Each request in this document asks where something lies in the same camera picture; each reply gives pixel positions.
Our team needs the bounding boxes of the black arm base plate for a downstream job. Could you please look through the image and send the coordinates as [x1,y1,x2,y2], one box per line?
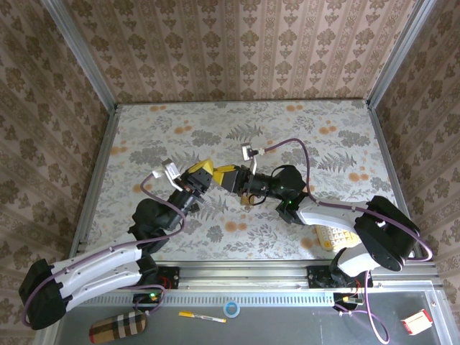
[155,266,180,290]
[306,266,337,288]

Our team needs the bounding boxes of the plaid fabric pouch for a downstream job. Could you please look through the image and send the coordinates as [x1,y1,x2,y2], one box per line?
[88,310,147,345]

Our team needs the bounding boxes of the small black controller board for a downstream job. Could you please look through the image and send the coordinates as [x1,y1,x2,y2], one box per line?
[132,291,162,313]
[333,291,363,313]

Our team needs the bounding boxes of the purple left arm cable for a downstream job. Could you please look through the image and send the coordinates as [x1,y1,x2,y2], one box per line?
[21,172,188,328]

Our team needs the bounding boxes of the aluminium table side rail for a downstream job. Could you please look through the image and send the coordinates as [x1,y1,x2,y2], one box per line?
[70,103,121,262]
[365,99,441,277]

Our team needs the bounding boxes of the aluminium front rail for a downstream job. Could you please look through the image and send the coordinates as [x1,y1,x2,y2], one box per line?
[157,264,374,291]

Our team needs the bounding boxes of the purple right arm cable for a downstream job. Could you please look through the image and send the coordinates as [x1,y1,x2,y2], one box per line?
[259,138,434,263]

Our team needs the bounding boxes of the blue tape roll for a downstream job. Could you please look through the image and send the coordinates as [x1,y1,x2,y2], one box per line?
[223,301,241,319]

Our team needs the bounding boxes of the grey slotted cable duct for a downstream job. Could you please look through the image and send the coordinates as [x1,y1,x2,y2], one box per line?
[64,290,336,307]

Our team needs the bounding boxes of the yellow and white marker pen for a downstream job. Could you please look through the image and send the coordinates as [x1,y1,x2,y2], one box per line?
[178,310,227,323]

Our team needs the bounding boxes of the red and white small box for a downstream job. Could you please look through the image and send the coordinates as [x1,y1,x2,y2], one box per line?
[400,309,433,336]

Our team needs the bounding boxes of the yellow calculator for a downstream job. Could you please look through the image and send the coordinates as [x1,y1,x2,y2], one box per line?
[314,224,360,251]

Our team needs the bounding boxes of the thin purple base cable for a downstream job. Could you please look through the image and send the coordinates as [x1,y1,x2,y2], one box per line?
[337,271,391,345]
[116,282,167,318]

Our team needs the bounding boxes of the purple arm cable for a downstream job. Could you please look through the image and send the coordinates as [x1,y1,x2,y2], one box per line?
[259,138,434,263]
[21,172,188,328]

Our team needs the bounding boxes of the aluminium frame post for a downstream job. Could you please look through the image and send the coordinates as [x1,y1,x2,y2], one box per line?
[40,0,119,109]
[367,0,438,107]

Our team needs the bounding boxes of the floral patterned table cover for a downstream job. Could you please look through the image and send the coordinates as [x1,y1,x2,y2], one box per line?
[80,101,410,262]

